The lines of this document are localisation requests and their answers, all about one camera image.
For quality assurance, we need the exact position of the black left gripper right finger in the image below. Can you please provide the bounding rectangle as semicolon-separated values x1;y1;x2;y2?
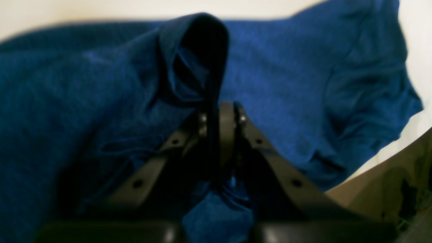
219;101;398;243

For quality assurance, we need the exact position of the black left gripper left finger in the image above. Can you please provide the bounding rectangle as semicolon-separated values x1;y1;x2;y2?
35;105;216;243

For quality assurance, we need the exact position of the blue t-shirt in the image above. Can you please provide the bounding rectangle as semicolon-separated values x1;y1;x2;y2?
0;0;423;243

